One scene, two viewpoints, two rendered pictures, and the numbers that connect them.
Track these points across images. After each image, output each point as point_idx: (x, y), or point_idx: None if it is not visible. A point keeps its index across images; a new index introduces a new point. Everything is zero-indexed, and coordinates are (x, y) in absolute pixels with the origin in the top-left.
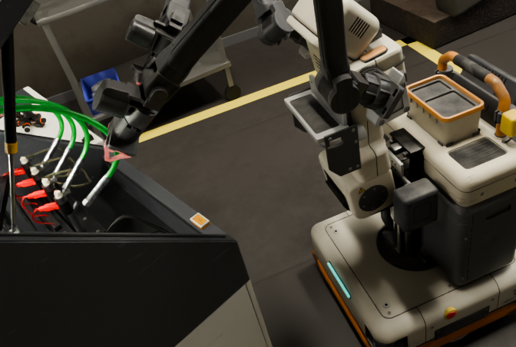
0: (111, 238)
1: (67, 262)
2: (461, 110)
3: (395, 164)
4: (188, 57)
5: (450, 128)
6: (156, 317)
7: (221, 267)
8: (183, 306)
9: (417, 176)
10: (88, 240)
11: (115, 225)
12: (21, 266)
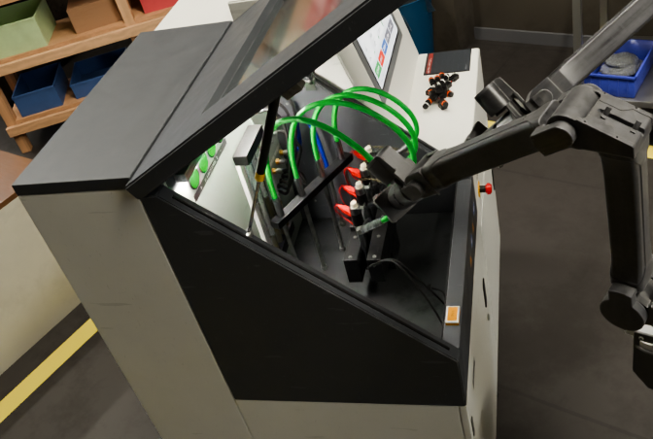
0: (321, 282)
1: (275, 278)
2: None
3: None
4: (450, 172)
5: None
6: (344, 367)
7: (430, 373)
8: (375, 377)
9: None
10: (297, 272)
11: (420, 255)
12: (239, 259)
